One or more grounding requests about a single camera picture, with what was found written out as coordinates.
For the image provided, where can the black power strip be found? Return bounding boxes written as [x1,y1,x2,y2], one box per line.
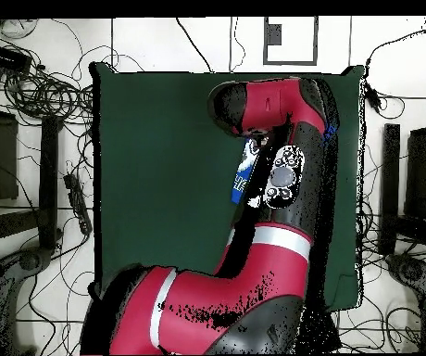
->
[63,172,94,235]

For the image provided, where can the dark green table cloth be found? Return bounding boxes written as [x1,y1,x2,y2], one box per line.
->
[88,61,366,312]

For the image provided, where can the blue printed t-shirt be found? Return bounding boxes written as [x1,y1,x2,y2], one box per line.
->
[230,124,338,206]

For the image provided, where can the grey wheeled base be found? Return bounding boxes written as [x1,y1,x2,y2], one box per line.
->
[0,246,55,355]
[384,253,426,311]

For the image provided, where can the black electronics box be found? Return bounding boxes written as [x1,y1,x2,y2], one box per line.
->
[0,43,33,74]

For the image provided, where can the black frame stand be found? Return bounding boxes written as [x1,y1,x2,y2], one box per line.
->
[0,83,61,261]
[378,94,426,257]

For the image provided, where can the black power adapter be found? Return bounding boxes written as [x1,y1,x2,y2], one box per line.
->
[364,83,383,114]

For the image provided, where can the tangled black cables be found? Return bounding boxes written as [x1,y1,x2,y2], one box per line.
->
[331,199,421,354]
[0,18,96,129]

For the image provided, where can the grey square frame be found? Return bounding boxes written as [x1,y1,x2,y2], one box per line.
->
[262,15,320,67]

